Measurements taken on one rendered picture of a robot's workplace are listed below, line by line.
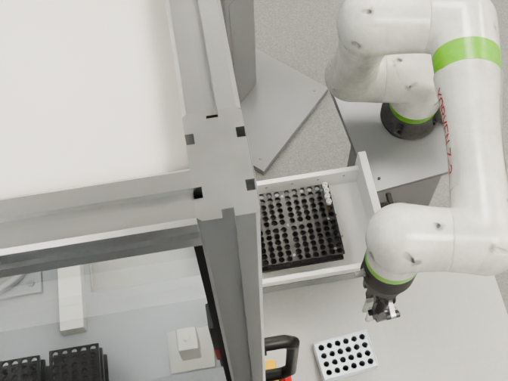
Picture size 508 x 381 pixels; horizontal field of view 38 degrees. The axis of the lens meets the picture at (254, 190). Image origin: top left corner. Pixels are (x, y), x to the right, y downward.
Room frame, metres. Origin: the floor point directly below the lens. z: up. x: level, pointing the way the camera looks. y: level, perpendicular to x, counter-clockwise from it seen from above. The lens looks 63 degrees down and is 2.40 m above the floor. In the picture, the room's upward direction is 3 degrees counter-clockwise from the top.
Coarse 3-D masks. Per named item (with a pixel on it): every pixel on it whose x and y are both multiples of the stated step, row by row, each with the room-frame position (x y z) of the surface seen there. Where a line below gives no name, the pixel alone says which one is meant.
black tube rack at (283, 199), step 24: (288, 192) 0.76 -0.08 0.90; (312, 192) 0.76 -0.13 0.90; (264, 216) 0.70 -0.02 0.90; (288, 216) 0.70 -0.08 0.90; (312, 216) 0.70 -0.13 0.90; (264, 240) 0.64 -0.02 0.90; (288, 240) 0.64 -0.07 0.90; (312, 240) 0.64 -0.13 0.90; (336, 240) 0.65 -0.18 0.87; (264, 264) 0.60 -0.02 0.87; (288, 264) 0.60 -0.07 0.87; (312, 264) 0.60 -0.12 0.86
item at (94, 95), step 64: (0, 0) 0.40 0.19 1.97; (64, 0) 0.40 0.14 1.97; (128, 0) 0.39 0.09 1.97; (0, 64) 0.34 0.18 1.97; (64, 64) 0.33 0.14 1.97; (128, 64) 0.33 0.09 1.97; (0, 128) 0.28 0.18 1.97; (64, 128) 0.28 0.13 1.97; (128, 128) 0.28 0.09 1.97; (0, 192) 0.23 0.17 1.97
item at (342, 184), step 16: (288, 176) 0.80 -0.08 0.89; (304, 176) 0.80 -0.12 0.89; (320, 176) 0.80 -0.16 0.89; (336, 176) 0.81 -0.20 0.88; (352, 176) 0.81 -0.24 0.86; (336, 192) 0.79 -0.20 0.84; (352, 192) 0.78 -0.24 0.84; (352, 208) 0.74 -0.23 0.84; (352, 224) 0.70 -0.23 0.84; (352, 240) 0.66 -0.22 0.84; (352, 256) 0.62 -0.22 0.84; (272, 272) 0.59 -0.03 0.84; (288, 272) 0.59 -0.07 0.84; (304, 272) 0.56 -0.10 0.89; (320, 272) 0.56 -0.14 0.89; (336, 272) 0.56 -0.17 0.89; (352, 272) 0.57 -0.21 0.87; (272, 288) 0.54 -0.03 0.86; (288, 288) 0.55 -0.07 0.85
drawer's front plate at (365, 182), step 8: (360, 152) 0.84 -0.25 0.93; (360, 160) 0.82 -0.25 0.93; (360, 168) 0.81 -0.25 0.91; (368, 168) 0.80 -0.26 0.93; (360, 176) 0.80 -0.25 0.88; (368, 176) 0.78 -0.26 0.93; (360, 184) 0.79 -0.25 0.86; (368, 184) 0.76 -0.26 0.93; (360, 192) 0.78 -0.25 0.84; (368, 192) 0.74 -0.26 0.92; (368, 200) 0.73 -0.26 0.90; (376, 200) 0.71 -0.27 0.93; (368, 208) 0.72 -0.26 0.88; (376, 208) 0.70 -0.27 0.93; (368, 216) 0.71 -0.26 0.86
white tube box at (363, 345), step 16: (352, 336) 0.45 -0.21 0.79; (368, 336) 0.44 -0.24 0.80; (320, 352) 0.41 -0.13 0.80; (336, 352) 0.41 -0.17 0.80; (352, 352) 0.41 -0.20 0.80; (368, 352) 0.41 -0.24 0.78; (320, 368) 0.38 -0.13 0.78; (336, 368) 0.38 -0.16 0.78; (352, 368) 0.37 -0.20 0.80; (368, 368) 0.37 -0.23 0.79
